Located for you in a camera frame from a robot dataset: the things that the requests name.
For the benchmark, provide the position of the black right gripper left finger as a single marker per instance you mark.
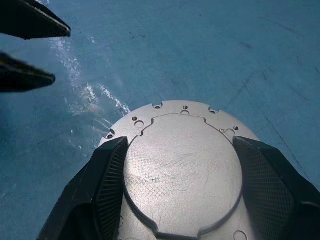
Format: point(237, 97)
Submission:
point(82, 187)

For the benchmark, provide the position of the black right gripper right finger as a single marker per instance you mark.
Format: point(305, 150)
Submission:
point(270, 187)

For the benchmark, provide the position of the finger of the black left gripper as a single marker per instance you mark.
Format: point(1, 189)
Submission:
point(20, 77)
point(25, 20)

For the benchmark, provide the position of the round grey metal lid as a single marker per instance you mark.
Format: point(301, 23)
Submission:
point(180, 162)

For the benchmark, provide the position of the blue plastic table cover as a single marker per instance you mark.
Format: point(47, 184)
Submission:
point(175, 50)

